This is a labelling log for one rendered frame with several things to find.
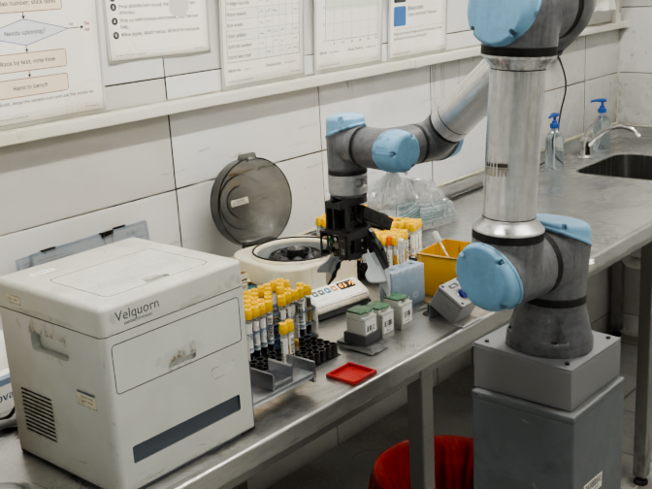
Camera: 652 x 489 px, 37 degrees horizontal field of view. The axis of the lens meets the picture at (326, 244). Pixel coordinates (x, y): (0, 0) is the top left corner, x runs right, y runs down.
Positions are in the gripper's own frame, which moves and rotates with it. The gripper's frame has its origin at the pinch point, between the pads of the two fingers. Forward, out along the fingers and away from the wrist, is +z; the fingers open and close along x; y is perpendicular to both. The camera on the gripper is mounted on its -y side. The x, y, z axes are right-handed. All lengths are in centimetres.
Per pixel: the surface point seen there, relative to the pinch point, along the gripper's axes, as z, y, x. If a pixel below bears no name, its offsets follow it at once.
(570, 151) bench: 11, -198, -49
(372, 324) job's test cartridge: 6.8, -0.3, 2.4
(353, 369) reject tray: 11.7, 10.2, 5.5
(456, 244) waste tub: 3.1, -45.4, -5.8
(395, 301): 5.7, -11.4, 0.3
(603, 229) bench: 12, -103, 6
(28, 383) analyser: -2, 66, -16
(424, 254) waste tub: 2.1, -32.4, -6.2
